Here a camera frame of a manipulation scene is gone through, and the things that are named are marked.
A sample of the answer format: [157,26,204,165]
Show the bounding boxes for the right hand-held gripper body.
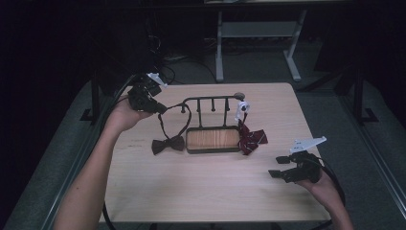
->
[282,136,327,185]

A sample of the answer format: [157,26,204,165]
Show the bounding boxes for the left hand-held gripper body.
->
[126,72,169,113]

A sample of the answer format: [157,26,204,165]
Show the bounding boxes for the dark brown bow tie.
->
[151,103,193,156]

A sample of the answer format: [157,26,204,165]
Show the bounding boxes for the red striped bow tie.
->
[235,100,269,156]

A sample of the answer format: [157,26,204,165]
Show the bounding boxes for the black rack with wooden tray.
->
[180,92,247,155]

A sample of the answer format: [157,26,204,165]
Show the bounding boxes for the person's left hand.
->
[105,96,155,134]

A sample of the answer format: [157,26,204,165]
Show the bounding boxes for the person's right hand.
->
[296,172,345,207]

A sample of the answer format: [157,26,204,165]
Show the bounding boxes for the black metal stand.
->
[349,61,380,127]
[79,75,103,127]

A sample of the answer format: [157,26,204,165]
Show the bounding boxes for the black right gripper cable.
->
[314,157,348,230]

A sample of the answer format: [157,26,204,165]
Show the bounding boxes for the black floor cable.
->
[161,55,218,84]

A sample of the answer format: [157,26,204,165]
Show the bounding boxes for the aluminium frame rail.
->
[40,75,137,230]
[338,95,406,209]

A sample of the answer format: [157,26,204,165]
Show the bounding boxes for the white metal table frame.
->
[214,9,308,83]

